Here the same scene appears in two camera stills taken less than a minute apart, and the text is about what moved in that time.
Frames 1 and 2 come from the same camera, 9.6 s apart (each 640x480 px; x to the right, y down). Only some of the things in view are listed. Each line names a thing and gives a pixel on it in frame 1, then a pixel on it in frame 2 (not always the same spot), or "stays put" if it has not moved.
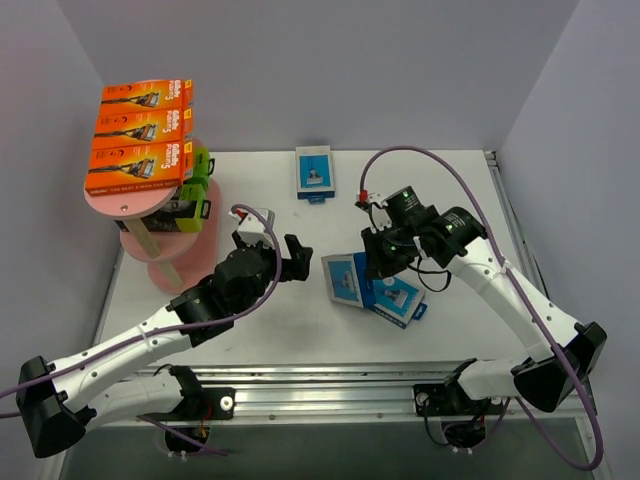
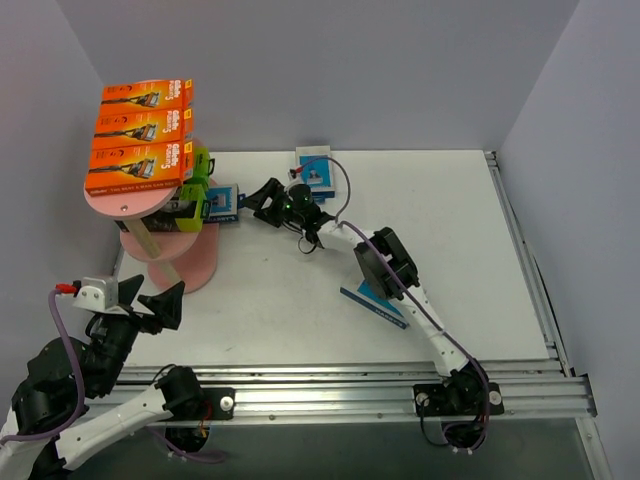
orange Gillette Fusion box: (119, 129) stays put
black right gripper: (379, 257) to (275, 208)
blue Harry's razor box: (342, 279) to (224, 203)
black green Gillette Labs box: (202, 166) stays put
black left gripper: (288, 258) to (138, 317)
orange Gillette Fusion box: (123, 168) stays put
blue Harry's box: (314, 173) stays put
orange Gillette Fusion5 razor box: (147, 96) stays put
